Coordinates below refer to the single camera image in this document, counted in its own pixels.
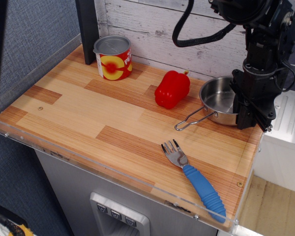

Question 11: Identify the red toy bell pepper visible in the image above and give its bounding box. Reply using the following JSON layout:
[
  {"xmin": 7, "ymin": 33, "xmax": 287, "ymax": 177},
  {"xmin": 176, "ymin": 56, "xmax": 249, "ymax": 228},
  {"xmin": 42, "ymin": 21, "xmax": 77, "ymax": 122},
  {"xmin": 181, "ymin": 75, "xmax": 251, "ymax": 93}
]
[{"xmin": 154, "ymin": 70, "xmax": 190, "ymax": 109}]

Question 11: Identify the small steel pot with handle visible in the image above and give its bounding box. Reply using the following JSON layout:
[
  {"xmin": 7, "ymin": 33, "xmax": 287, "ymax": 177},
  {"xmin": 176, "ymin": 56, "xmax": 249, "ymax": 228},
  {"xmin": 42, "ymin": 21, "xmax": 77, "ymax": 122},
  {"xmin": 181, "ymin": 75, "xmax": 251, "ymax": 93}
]
[{"xmin": 175, "ymin": 76, "xmax": 237, "ymax": 131}]

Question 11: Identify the clear acrylic table guard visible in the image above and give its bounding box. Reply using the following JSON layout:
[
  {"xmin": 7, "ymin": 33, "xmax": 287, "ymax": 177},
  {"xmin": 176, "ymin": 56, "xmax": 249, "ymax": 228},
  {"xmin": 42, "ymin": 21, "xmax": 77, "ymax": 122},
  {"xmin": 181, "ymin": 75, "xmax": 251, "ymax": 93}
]
[{"xmin": 0, "ymin": 114, "xmax": 262, "ymax": 230}]

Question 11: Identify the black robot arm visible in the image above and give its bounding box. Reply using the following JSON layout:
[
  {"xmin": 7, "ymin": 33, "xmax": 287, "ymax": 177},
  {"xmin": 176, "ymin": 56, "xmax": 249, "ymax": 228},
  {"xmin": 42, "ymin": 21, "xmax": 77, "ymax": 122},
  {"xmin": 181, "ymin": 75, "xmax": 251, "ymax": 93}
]
[{"xmin": 210, "ymin": 0, "xmax": 295, "ymax": 131}]

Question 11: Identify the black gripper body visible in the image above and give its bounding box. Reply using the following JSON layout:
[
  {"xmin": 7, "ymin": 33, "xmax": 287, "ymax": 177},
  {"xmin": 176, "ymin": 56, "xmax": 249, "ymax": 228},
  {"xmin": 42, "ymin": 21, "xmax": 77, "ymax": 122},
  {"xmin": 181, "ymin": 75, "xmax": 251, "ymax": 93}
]
[{"xmin": 230, "ymin": 61, "xmax": 284, "ymax": 120}]

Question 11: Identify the red yellow peaches can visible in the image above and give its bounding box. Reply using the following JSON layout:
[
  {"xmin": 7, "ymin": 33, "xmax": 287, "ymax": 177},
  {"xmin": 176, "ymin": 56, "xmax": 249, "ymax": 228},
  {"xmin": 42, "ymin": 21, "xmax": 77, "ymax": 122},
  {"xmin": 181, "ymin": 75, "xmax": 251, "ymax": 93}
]
[{"xmin": 93, "ymin": 35, "xmax": 133, "ymax": 81}]

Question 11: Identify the black braided cable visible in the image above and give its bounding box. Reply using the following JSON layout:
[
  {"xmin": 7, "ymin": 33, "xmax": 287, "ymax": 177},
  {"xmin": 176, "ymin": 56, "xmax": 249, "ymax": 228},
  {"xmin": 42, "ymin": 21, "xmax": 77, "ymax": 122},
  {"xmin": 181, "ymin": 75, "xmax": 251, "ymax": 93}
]
[{"xmin": 172, "ymin": 0, "xmax": 236, "ymax": 48}]

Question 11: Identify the yellow object bottom left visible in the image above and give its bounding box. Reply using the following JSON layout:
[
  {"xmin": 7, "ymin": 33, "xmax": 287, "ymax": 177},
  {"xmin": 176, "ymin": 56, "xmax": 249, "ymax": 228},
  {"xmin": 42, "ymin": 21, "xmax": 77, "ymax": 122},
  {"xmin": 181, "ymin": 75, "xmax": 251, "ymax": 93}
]
[{"xmin": 8, "ymin": 225, "xmax": 34, "ymax": 236}]

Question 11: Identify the fork with blue handle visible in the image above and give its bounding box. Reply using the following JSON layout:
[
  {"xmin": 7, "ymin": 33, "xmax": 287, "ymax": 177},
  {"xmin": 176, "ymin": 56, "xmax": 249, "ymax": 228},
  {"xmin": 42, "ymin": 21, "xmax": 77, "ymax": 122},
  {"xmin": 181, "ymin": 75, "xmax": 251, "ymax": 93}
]
[{"xmin": 161, "ymin": 140, "xmax": 226, "ymax": 224}]

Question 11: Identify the white toy sink unit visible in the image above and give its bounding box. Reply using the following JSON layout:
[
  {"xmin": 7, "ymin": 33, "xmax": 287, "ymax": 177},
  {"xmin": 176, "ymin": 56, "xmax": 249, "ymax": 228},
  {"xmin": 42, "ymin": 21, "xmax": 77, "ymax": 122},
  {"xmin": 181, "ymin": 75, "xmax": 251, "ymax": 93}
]
[{"xmin": 253, "ymin": 91, "xmax": 295, "ymax": 191}]

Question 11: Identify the grey toy fridge cabinet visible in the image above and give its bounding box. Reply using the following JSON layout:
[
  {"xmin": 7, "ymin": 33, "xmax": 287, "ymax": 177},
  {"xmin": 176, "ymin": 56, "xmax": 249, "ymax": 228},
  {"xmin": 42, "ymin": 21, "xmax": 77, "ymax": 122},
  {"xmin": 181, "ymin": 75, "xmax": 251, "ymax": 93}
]
[{"xmin": 36, "ymin": 151, "xmax": 218, "ymax": 236}]

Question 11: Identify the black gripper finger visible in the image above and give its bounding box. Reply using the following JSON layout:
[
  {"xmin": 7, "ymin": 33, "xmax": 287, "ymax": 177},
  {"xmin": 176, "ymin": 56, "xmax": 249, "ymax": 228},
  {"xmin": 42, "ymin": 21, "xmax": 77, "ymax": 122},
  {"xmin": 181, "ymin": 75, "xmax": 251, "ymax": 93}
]
[
  {"xmin": 236, "ymin": 98, "xmax": 257, "ymax": 130},
  {"xmin": 255, "ymin": 112, "xmax": 273, "ymax": 132}
]

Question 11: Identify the dark grey left post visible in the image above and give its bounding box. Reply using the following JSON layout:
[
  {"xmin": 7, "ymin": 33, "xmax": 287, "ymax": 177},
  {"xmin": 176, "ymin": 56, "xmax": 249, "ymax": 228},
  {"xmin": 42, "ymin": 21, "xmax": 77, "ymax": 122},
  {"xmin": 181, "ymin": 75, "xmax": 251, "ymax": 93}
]
[{"xmin": 75, "ymin": 0, "xmax": 99, "ymax": 65}]

